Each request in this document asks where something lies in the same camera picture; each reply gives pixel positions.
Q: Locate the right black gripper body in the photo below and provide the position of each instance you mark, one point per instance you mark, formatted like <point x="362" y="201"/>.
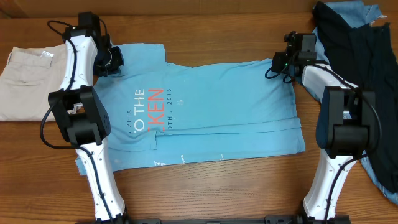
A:
<point x="281" y="65"/>

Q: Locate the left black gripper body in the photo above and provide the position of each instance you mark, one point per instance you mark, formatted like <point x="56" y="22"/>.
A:
<point x="108" y="62"/>

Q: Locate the light blue printed t-shirt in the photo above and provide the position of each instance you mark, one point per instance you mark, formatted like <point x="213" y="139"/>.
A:
<point x="164" y="114"/>

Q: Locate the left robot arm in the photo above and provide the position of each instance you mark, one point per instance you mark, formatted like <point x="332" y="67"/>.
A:
<point x="80" y="115"/>

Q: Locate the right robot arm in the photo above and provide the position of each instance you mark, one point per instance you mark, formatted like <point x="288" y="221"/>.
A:
<point x="348" y="127"/>

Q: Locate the folded beige trousers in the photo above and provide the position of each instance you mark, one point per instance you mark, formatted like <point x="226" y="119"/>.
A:
<point x="28" y="77"/>

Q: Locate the black garment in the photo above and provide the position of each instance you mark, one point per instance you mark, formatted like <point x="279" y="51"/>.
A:
<point x="367" y="77"/>

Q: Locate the blue denim garment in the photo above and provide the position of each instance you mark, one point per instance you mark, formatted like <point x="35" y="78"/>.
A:
<point x="354" y="12"/>

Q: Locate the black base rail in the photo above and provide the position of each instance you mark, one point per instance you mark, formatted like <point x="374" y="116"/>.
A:
<point x="214" y="221"/>

